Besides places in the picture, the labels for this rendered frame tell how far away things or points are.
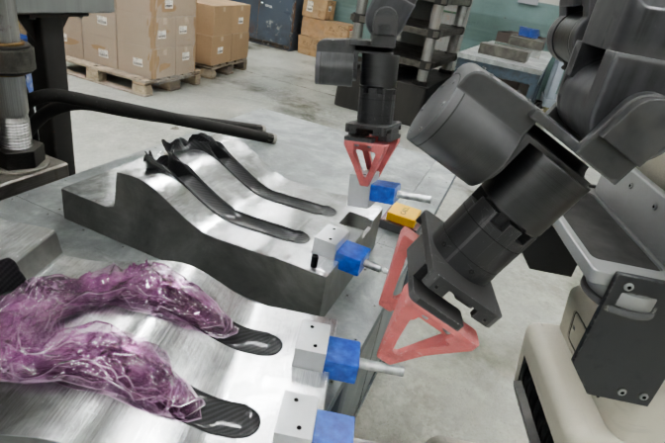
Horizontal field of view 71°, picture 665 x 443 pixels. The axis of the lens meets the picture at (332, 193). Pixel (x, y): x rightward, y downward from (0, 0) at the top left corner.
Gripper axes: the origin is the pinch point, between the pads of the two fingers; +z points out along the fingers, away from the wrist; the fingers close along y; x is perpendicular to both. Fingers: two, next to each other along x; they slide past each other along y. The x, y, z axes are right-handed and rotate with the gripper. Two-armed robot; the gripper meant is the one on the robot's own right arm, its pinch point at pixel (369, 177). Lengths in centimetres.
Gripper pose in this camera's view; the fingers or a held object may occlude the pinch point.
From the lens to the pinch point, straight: 77.2
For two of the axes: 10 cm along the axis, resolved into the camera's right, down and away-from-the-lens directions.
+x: 9.3, 1.6, -3.4
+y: -3.7, 2.3, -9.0
